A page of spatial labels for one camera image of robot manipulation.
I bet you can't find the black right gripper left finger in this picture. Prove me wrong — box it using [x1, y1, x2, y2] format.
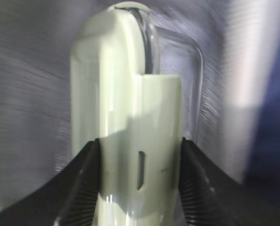
[0, 139, 100, 226]

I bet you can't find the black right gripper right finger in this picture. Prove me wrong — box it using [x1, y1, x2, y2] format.
[180, 138, 280, 226]

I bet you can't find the glass container green lid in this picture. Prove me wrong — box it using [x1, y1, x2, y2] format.
[70, 1, 204, 226]

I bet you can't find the navy blue lunch bag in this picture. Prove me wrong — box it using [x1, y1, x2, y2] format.
[0, 0, 280, 210]

